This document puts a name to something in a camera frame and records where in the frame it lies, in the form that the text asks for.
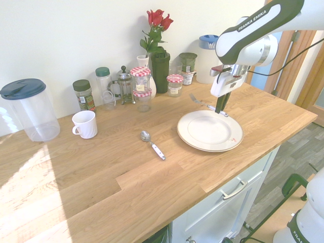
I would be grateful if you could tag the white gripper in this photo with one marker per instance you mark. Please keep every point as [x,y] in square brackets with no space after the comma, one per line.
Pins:
[225,84]

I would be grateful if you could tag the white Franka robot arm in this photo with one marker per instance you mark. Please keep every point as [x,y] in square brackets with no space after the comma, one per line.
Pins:
[244,38]

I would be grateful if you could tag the white plate gold rim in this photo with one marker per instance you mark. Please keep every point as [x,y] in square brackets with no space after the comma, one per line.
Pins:
[210,130]

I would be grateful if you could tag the white canister blue lid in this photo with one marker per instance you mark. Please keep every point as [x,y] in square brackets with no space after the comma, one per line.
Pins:
[205,63]

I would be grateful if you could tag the small jar red checked lid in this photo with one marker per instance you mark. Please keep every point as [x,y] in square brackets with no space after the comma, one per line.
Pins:
[174,86]

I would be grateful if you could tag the dark green glass jar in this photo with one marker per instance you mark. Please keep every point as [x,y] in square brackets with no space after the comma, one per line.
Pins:
[188,62]

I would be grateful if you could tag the clear drinking glass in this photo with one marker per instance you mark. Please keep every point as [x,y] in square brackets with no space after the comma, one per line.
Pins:
[176,68]

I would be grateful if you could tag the dark green tall tumbler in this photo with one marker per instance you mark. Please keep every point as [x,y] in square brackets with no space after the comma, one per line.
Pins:
[160,73]

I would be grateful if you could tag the white ceramic vase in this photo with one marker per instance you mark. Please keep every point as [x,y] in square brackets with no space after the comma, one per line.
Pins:
[152,86]

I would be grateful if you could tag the empty jar red checked lid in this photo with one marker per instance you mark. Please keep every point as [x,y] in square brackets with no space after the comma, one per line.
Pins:
[143,101]

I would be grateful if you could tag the tall jar red checked lid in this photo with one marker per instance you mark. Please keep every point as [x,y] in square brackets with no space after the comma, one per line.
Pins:
[140,79]

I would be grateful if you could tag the glass french press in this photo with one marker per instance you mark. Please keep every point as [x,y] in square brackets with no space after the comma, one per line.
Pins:
[125,86]

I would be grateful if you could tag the red roses bouquet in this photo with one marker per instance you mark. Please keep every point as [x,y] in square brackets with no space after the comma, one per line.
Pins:
[154,30]

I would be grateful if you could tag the white cabinet drawer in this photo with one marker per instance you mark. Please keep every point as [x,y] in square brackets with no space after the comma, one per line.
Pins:
[227,210]

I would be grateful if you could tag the clear bottle green lid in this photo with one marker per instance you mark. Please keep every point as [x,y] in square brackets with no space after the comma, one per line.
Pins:
[105,83]

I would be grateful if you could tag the coffee jar dark green lid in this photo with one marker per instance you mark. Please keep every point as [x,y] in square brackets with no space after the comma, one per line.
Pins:
[84,97]

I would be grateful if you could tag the white ceramic mug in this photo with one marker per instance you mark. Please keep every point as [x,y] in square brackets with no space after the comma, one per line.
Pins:
[86,125]

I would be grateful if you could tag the metal cabinet knob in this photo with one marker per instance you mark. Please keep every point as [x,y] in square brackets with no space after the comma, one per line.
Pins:
[189,239]

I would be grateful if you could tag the clear pitcher dark blue lid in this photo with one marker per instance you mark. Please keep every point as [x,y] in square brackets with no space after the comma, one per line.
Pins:
[30,111]

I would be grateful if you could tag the silver red wrist camera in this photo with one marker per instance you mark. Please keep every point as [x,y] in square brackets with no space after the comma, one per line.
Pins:
[217,71]

